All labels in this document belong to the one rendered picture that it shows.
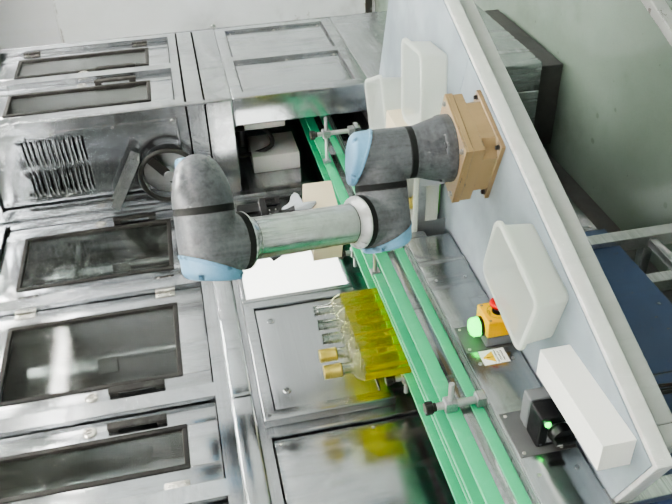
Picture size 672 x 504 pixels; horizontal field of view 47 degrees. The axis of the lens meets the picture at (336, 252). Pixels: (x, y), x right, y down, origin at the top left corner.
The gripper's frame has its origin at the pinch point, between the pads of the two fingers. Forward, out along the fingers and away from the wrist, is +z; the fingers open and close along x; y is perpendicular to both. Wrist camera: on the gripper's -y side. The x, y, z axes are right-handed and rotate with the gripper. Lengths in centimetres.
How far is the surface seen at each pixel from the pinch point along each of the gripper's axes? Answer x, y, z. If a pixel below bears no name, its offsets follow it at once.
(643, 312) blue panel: -6, -43, 70
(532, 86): 38, 75, 97
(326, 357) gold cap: 11.7, -33.0, -3.5
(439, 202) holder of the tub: 1.8, 1.9, 34.1
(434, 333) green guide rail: -4.1, -39.0, 20.1
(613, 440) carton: -41, -81, 33
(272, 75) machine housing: 37, 94, 3
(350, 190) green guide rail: 33, 34, 19
